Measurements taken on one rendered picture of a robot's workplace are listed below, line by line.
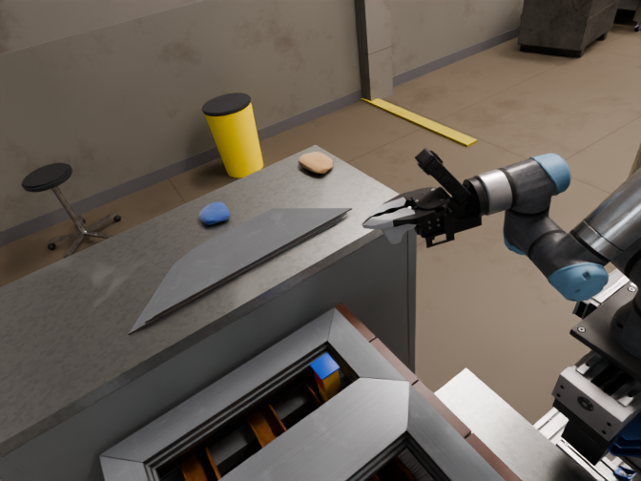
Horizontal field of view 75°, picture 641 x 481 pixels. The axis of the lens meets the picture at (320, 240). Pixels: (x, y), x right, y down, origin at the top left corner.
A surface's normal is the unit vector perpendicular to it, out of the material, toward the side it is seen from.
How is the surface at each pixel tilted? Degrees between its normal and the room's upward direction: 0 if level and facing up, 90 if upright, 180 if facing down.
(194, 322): 0
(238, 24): 90
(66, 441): 90
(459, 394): 0
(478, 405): 0
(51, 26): 90
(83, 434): 90
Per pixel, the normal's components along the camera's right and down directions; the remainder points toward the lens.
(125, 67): 0.53, 0.50
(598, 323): -0.14, -0.75
